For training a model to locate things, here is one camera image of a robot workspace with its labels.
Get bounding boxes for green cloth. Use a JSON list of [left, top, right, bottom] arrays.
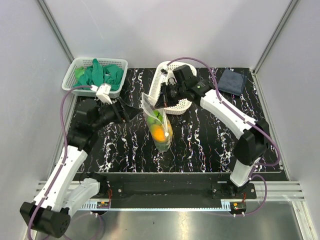
[[73, 58, 124, 92]]

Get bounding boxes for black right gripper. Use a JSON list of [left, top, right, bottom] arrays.
[[154, 82, 186, 110]]

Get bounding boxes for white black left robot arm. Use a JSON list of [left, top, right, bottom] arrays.
[[19, 97, 140, 239]]

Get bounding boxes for dark blue folded cloth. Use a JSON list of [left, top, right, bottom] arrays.
[[217, 69, 247, 96]]

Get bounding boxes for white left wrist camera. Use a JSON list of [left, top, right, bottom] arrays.
[[90, 83, 113, 105]]

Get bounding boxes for light green fake fruit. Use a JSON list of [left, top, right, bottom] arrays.
[[74, 66, 86, 81]]

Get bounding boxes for clear zip top bag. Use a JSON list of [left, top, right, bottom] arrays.
[[141, 93, 173, 153]]

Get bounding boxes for orange green fake mango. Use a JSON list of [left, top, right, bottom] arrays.
[[150, 124, 173, 143]]

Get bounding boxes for green fake watermelon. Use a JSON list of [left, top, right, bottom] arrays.
[[147, 110, 163, 125]]

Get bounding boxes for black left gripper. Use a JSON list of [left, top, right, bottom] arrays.
[[92, 96, 142, 131]]

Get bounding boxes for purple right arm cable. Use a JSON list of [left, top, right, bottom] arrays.
[[162, 56, 282, 217]]

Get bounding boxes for white perforated plastic basket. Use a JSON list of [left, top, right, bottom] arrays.
[[148, 61, 197, 115]]

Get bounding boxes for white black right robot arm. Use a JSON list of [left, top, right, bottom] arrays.
[[155, 64, 269, 199]]

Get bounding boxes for dark green fake vegetable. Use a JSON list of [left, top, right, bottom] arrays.
[[156, 142, 171, 153]]

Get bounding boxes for pale green plastic basket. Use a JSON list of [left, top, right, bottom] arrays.
[[61, 57, 129, 99]]

